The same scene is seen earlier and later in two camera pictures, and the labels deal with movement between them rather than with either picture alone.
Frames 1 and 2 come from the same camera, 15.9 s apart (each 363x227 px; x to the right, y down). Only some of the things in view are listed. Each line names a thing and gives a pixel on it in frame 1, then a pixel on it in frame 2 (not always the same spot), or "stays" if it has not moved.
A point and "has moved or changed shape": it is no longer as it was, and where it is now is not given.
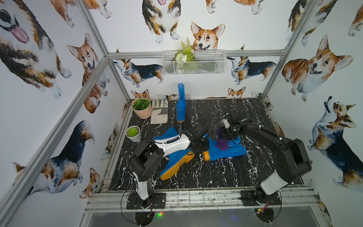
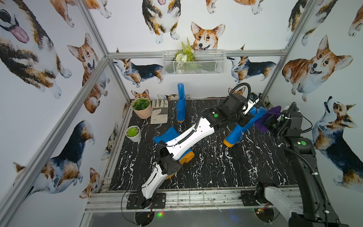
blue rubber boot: x=176 y=159 stays
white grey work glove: x=159 y=114 stays
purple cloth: x=221 y=143 -> x=260 y=125
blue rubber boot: x=235 y=149 has moved or changed shape
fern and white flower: x=184 y=56 stays
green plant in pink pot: x=141 y=104 stays
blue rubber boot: x=181 y=105 stays
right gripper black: x=223 y=135 -> x=272 y=119
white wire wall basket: x=186 y=61 stays
